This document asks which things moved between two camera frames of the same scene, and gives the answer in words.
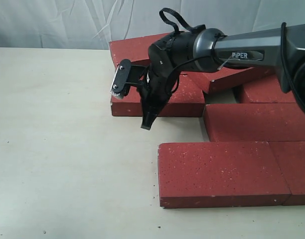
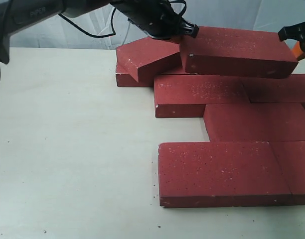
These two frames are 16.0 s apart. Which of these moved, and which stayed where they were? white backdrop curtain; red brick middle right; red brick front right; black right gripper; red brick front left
Moved: black right gripper
Stayed: white backdrop curtain; red brick middle right; red brick front right; red brick front left
